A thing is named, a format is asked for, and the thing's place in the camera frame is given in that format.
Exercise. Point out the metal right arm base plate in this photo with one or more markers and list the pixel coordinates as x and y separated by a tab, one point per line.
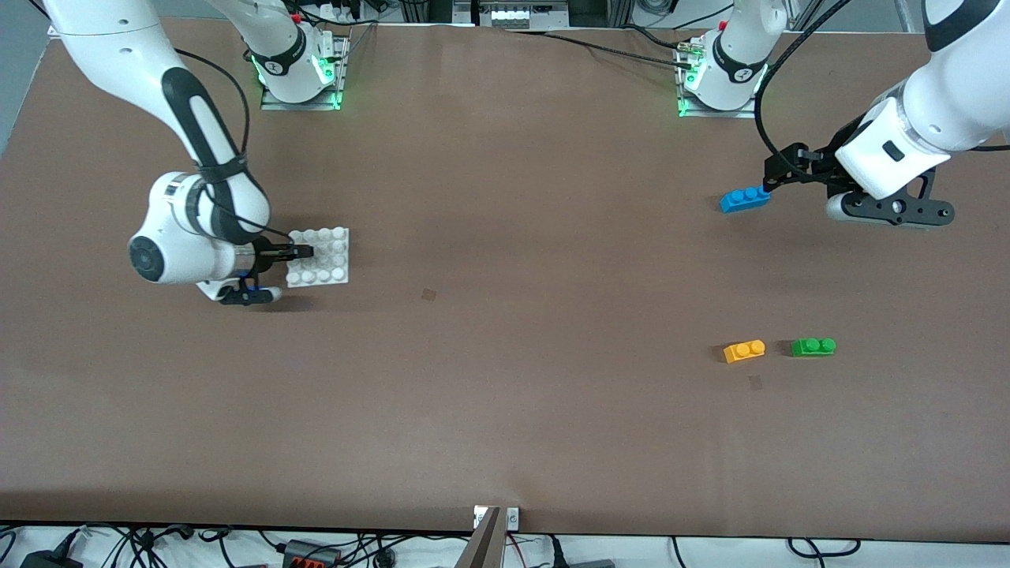
300	106

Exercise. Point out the white power strip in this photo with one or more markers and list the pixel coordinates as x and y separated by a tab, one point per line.
339	11

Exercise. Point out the black adapter with orange connector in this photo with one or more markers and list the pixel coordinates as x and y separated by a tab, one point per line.
312	554

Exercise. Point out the green two-stud block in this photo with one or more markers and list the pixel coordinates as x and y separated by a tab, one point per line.
813	347

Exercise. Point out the blue three-stud block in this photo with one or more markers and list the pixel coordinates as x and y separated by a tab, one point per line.
744	200

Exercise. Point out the black power adapter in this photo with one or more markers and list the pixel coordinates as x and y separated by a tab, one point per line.
47	561

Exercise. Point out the small metal edge bracket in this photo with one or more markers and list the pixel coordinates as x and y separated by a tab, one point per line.
513	518

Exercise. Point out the grey camera post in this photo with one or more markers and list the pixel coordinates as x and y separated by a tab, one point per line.
485	548

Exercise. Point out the yellow two-stud block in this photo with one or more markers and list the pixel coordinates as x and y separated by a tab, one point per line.
743	352

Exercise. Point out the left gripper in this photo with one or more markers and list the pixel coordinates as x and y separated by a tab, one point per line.
813	164

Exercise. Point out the grey terminal device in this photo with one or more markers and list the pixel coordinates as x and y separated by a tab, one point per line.
513	14

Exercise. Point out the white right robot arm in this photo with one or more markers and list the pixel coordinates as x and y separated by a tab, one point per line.
118	55

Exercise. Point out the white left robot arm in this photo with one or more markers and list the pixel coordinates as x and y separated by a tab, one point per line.
963	95

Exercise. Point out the white studded base plate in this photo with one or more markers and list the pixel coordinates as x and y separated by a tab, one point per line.
323	259

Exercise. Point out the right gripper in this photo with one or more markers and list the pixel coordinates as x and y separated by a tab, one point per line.
272	254

